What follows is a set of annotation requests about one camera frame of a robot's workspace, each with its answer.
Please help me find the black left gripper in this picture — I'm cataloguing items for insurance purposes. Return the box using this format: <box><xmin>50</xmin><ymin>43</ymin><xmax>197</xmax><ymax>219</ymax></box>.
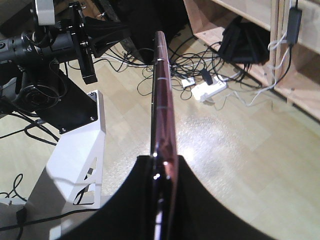
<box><xmin>69</xmin><ymin>1</ymin><xmax>130</xmax><ymax>85</ymax></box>

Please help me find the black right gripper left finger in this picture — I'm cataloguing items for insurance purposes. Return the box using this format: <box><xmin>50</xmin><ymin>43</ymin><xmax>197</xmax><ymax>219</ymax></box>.
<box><xmin>60</xmin><ymin>155</ymin><xmax>152</xmax><ymax>240</ymax></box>

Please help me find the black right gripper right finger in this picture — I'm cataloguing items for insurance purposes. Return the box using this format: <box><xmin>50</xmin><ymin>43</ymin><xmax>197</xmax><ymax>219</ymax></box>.
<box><xmin>172</xmin><ymin>155</ymin><xmax>272</xmax><ymax>240</ymax></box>

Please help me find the black smartphone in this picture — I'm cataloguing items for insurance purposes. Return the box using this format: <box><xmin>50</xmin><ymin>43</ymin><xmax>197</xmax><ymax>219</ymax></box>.
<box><xmin>148</xmin><ymin>31</ymin><xmax>179</xmax><ymax>240</ymax></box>

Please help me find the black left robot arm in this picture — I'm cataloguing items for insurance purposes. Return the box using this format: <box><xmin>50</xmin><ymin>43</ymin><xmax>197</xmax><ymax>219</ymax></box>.
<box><xmin>0</xmin><ymin>1</ymin><xmax>130</xmax><ymax>85</ymax></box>

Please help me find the white power strip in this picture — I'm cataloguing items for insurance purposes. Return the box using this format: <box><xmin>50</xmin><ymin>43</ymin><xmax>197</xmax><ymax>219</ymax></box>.
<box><xmin>191</xmin><ymin>75</ymin><xmax>227</xmax><ymax>102</ymax></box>

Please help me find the black bag under shelf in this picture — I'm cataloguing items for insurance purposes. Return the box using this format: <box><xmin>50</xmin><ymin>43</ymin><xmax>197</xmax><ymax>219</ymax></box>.
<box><xmin>217</xmin><ymin>16</ymin><xmax>271</xmax><ymax>64</ymax></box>

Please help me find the wooden shelving unit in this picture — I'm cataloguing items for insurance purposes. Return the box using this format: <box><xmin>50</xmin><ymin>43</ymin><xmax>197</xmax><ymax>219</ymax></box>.
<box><xmin>184</xmin><ymin>0</ymin><xmax>320</xmax><ymax>119</ymax></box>

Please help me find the black power adapter brick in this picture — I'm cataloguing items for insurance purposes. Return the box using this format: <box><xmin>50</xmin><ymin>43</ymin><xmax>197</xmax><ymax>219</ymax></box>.
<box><xmin>286</xmin><ymin>7</ymin><xmax>303</xmax><ymax>45</ymax></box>

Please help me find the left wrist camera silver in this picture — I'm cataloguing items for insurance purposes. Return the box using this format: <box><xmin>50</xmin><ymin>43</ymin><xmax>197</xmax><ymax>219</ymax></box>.
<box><xmin>31</xmin><ymin>0</ymin><xmax>55</xmax><ymax>26</ymax></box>

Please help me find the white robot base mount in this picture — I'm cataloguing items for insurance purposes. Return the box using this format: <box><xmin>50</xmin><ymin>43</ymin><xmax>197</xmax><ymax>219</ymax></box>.
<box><xmin>21</xmin><ymin>90</ymin><xmax>106</xmax><ymax>240</ymax></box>

